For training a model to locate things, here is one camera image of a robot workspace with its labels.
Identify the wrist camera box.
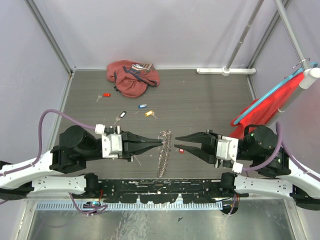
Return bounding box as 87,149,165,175
101,134,123,159
216,136,243,174

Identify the key with black tag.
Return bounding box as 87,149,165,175
114,111,127,125

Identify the white rack base bar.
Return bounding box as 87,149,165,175
196,67,256,76

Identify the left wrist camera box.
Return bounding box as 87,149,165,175
101,134,123,159

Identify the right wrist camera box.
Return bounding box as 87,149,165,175
216,136,243,174

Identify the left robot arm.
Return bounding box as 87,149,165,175
0,124,163,201

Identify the white slotted cable duct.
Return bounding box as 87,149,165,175
35,199,223,211

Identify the grey rack pole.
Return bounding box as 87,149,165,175
225,0,264,69

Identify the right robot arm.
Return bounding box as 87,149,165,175
175,124,320,211

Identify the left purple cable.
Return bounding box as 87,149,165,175
0,108,106,216

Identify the red crumpled shirt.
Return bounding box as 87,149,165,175
106,60,160,98

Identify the key with blue tag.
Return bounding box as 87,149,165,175
138,104,148,109

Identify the key with yellow tag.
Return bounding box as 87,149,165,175
144,110,157,119

